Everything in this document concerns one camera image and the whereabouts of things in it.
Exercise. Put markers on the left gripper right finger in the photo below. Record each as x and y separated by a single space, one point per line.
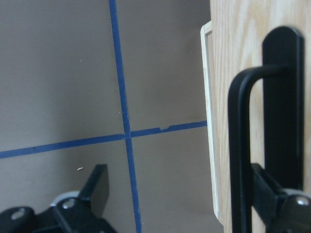
282 210

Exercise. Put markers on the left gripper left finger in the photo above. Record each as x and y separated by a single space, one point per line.
71 212

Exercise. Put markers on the black drawer handle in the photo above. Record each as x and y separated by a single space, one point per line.
282 73

